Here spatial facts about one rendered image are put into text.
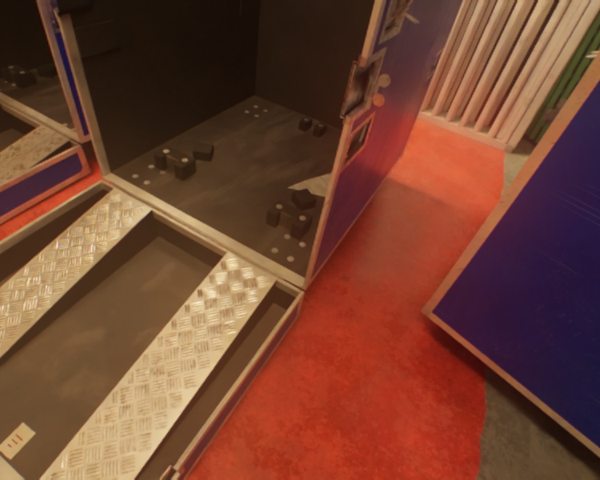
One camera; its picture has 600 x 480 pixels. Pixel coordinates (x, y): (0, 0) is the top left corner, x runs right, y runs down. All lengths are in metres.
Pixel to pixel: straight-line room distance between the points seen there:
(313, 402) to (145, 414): 0.45
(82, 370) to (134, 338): 0.16
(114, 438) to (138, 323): 0.34
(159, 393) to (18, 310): 0.51
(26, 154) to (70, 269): 0.66
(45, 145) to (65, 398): 1.04
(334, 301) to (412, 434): 0.49
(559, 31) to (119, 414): 2.69
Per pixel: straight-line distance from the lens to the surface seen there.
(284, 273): 1.10
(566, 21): 2.64
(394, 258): 1.51
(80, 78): 1.33
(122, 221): 1.32
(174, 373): 1.03
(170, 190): 1.38
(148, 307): 1.22
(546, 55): 2.65
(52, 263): 1.32
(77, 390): 1.16
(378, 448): 1.12
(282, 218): 1.21
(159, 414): 1.01
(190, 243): 1.28
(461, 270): 1.01
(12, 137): 2.17
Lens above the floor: 1.03
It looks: 46 degrees down
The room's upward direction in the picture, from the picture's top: 12 degrees clockwise
